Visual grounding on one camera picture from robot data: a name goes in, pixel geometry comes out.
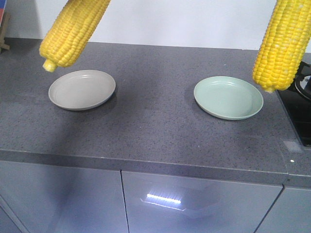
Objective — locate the wooden stand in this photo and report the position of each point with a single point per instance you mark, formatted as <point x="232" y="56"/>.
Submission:
<point x="3" y="29"/>

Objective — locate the light green round plate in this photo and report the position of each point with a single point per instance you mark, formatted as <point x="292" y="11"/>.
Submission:
<point x="228" y="98"/>

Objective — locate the yellow corn cob with blemish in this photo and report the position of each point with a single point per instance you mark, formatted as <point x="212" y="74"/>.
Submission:
<point x="283" y="45"/>

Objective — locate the beige round plate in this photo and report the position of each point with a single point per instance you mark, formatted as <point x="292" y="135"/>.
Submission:
<point x="82" y="90"/>

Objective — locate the grey cabinet door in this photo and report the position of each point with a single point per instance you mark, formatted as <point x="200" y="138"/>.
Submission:
<point x="170" y="204"/>

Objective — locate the black gas stove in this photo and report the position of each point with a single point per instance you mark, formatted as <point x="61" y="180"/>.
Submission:
<point x="297" y="102"/>

